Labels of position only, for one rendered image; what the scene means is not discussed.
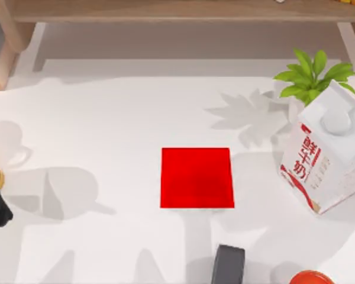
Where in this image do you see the green potted plant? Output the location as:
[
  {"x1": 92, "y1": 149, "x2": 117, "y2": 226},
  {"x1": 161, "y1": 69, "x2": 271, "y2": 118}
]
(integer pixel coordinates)
[{"x1": 272, "y1": 49, "x2": 355, "y2": 107}]

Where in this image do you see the wooden shelf unit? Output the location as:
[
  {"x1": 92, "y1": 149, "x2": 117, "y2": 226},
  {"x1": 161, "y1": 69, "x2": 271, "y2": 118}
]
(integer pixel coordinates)
[{"x1": 0, "y1": 0, "x2": 355, "y2": 91}]

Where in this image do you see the flat red square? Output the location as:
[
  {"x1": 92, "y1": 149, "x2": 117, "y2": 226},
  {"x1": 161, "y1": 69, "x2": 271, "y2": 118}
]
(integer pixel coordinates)
[{"x1": 160, "y1": 147, "x2": 235, "y2": 209}]

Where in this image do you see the white and red milk carton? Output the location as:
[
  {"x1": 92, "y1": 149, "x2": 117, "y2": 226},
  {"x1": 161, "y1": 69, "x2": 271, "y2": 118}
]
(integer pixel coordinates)
[{"x1": 279, "y1": 79, "x2": 355, "y2": 215}]

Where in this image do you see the red round object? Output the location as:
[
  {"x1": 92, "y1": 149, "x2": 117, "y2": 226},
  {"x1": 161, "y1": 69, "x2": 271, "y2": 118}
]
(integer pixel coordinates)
[{"x1": 288, "y1": 270, "x2": 335, "y2": 284}]

